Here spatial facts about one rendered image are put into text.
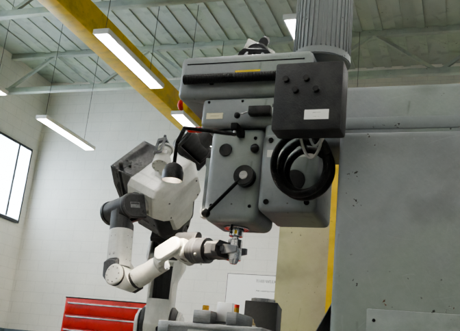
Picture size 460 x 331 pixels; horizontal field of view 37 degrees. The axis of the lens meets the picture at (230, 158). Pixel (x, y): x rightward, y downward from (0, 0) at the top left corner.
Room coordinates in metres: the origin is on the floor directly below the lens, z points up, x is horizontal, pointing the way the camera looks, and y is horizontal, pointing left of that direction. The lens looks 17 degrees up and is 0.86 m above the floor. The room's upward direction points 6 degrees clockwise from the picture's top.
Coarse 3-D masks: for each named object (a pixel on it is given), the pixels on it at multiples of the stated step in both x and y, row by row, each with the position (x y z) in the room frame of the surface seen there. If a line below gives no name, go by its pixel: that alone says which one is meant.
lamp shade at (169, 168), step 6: (174, 162) 2.21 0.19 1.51; (168, 168) 2.20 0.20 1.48; (174, 168) 2.20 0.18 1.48; (180, 168) 2.21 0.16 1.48; (162, 174) 2.22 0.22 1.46; (168, 174) 2.20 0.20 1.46; (174, 174) 2.19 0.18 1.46; (180, 174) 2.21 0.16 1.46; (162, 180) 2.24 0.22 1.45; (168, 180) 2.26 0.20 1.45; (174, 180) 2.26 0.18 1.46; (180, 180) 2.25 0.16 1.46
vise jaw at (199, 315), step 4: (196, 312) 2.19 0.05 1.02; (200, 312) 2.19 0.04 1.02; (204, 312) 2.18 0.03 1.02; (208, 312) 2.18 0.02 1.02; (212, 312) 2.19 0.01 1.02; (196, 316) 2.19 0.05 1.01; (200, 316) 2.19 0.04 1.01; (204, 316) 2.18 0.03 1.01; (208, 316) 2.18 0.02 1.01; (212, 316) 2.19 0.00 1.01; (196, 320) 2.19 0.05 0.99; (200, 320) 2.19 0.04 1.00; (204, 320) 2.18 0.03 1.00; (208, 320) 2.18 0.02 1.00; (212, 320) 2.19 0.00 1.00; (224, 324) 2.28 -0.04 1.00
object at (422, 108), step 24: (360, 96) 2.00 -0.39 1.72; (384, 96) 1.97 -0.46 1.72; (408, 96) 1.95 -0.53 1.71; (432, 96) 1.92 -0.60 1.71; (456, 96) 1.90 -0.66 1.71; (360, 120) 1.99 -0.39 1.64; (384, 120) 1.97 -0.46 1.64; (408, 120) 1.94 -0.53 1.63; (432, 120) 1.92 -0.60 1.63; (456, 120) 1.89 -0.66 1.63; (336, 144) 2.03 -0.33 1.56
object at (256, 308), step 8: (248, 304) 2.51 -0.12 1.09; (256, 304) 2.51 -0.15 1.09; (264, 304) 2.50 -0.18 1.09; (272, 304) 2.50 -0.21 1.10; (248, 312) 2.51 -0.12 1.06; (256, 312) 2.51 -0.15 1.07; (264, 312) 2.50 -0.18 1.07; (272, 312) 2.50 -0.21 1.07; (280, 312) 2.64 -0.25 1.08; (256, 320) 2.51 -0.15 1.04; (264, 320) 2.50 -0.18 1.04; (272, 320) 2.50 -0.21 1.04; (280, 320) 2.67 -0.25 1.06; (272, 328) 2.50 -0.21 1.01; (280, 328) 2.70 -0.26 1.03
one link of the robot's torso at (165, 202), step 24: (144, 144) 2.71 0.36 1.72; (120, 168) 2.64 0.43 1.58; (144, 168) 2.63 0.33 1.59; (192, 168) 2.63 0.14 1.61; (120, 192) 2.75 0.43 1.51; (144, 192) 2.57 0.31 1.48; (168, 192) 2.58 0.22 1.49; (192, 192) 2.68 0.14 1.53; (168, 216) 2.64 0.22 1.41; (192, 216) 2.82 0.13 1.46
